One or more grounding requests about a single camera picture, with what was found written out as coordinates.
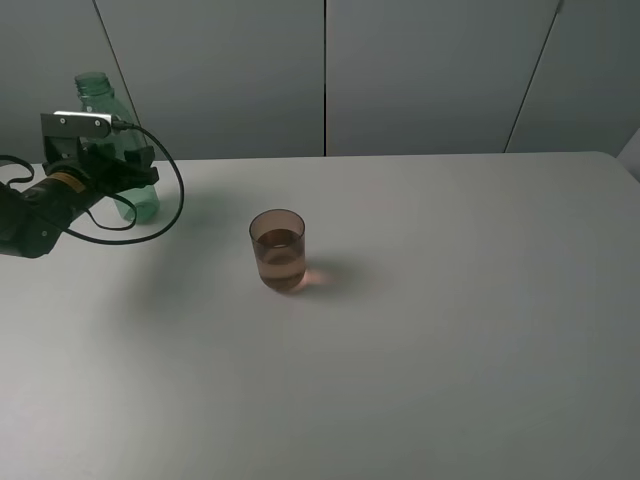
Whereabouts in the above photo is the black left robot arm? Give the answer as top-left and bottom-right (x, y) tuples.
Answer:
(1, 139), (159, 259)

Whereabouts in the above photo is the black camera cable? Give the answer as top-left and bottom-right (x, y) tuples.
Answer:
(0, 119), (185, 246)

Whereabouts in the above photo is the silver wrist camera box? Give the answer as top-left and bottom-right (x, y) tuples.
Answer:
(40, 111), (112, 139)

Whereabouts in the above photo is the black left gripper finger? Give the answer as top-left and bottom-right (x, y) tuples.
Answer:
(107, 167), (159, 190)
(124, 146), (154, 170)

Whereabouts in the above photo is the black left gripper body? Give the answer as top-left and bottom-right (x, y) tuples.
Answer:
(43, 142), (135, 195)

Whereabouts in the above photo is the pink translucent plastic cup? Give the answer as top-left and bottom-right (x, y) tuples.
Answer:
(249, 209), (307, 293)

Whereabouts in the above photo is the green transparent plastic bottle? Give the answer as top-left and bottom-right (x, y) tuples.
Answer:
(74, 72), (160, 224)

